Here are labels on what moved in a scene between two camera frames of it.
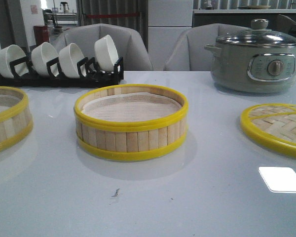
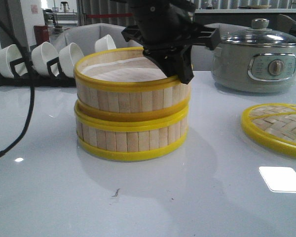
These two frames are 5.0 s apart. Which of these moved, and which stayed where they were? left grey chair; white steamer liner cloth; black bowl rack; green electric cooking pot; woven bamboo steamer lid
Moved: white steamer liner cloth
Stayed: left grey chair; green electric cooking pot; woven bamboo steamer lid; black bowl rack
